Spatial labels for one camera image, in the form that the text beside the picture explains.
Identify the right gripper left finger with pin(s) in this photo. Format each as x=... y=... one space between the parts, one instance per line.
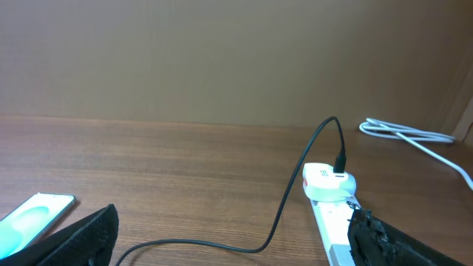
x=89 y=241

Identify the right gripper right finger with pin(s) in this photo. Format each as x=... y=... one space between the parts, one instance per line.
x=376 y=243

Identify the white power strip socket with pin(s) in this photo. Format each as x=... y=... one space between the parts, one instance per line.
x=333 y=219

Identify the teal screen Galaxy smartphone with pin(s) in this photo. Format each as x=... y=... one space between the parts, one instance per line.
x=31 y=220

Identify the white charger plug adapter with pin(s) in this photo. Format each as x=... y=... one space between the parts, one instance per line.
x=322 y=184

